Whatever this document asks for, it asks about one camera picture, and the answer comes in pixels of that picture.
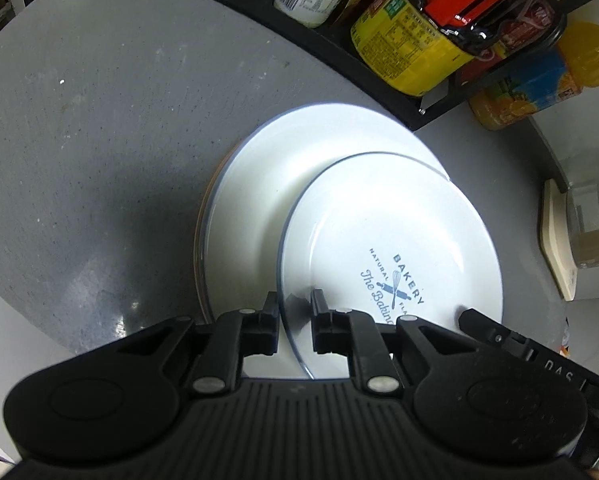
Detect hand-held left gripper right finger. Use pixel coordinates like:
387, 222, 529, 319
311, 288, 475, 395

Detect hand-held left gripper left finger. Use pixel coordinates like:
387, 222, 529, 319
114, 291, 281, 395

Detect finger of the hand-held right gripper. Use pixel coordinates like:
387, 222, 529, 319
458, 308, 513, 349

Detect small white plate orange rim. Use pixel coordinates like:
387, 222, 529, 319
193, 147, 240, 326

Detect white plate with bakery print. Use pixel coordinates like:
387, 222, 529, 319
277, 152, 504, 380

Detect white deep plate blue rim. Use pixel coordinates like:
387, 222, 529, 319
199, 102, 451, 378

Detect cream kettle base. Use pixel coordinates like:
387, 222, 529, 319
543, 178, 581, 302

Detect glass electric kettle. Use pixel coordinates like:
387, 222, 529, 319
566, 179, 599, 269

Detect black metal rack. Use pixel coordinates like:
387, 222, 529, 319
129, 0, 599, 132

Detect orange juice bottle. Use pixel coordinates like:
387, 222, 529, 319
468, 20, 599, 132

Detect dark sauce bottle yellow label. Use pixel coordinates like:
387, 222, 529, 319
350, 0, 485, 98

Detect red drink can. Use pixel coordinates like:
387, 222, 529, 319
457, 0, 568, 87

